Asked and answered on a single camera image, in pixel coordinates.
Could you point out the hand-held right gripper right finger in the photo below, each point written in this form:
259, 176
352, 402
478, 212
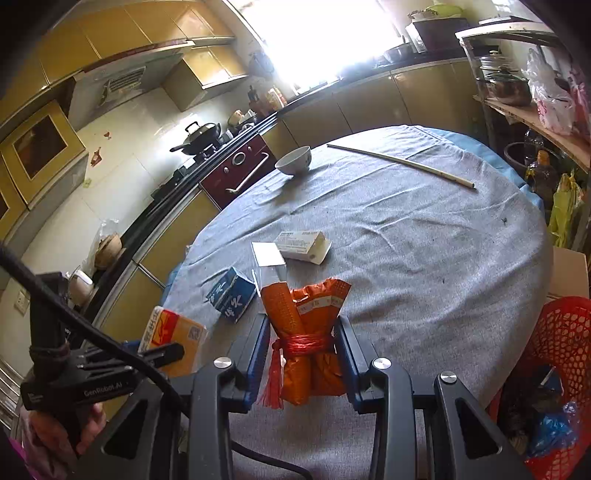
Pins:
344, 350

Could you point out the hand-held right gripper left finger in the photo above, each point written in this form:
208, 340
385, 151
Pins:
260, 355

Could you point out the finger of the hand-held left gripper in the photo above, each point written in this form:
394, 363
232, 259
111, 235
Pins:
159, 354

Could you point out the orange and yellow box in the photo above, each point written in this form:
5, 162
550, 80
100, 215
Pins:
173, 332

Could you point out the blue and white carton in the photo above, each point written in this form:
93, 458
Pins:
231, 295

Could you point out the clear plastic box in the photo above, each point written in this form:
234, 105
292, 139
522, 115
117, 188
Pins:
268, 261

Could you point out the small white cardboard box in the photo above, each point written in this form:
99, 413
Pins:
302, 244

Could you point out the red plastic basket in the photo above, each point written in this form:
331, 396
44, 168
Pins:
568, 332

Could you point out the person's left hand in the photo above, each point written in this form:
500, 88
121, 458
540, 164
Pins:
94, 422

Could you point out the clear bag with brown bowl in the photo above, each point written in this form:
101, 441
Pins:
106, 244

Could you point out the black kitchen countertop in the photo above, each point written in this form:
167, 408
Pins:
152, 207

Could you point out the dark red oven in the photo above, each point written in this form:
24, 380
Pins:
238, 168

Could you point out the black gas stove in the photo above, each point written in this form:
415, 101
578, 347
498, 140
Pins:
189, 166

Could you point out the white ceramic bowl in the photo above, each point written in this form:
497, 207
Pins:
294, 160

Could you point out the long thin wooden stick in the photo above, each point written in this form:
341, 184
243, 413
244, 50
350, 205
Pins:
401, 161

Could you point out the black wok with lid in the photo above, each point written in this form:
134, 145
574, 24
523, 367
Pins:
196, 136

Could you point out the brown cardboard box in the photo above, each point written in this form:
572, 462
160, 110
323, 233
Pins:
570, 272

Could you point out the yellow glass door cabinet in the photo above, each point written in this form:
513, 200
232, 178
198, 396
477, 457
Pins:
39, 143

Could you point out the blue table cover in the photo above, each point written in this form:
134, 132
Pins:
480, 147

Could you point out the yellow base cabinets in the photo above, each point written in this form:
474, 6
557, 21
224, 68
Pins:
369, 101

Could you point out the dark brown crock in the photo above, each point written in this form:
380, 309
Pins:
517, 159

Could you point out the cooking oil bottle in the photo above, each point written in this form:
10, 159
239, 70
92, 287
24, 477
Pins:
540, 175

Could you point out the yellow green plastic bag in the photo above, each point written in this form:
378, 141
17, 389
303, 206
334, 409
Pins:
565, 207

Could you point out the steel range hood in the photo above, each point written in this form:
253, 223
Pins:
122, 83

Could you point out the round hanging strainer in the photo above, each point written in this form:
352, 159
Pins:
261, 62

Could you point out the metal storage rack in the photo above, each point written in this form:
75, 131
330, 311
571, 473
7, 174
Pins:
554, 134

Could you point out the steel basin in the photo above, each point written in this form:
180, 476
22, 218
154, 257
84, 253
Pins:
397, 53

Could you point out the bright window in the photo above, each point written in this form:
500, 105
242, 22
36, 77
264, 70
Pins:
318, 41

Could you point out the steel pot with lid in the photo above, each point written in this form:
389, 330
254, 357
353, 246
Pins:
508, 86

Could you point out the white pot with lid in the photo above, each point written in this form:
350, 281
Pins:
493, 62

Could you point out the pink and white plastic bag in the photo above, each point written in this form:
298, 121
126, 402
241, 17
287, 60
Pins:
551, 97

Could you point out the dark microwave oven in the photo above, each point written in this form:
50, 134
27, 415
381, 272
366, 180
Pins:
436, 34

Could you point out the yellow upper cabinets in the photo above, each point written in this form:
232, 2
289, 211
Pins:
115, 27

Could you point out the green plastic basin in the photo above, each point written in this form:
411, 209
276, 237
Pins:
443, 9

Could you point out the flat black tray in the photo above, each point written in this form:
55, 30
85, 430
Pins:
508, 21

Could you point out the white wall socket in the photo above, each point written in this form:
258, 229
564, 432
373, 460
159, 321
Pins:
21, 302

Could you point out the small yellow wall cabinet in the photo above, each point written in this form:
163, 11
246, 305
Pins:
203, 69

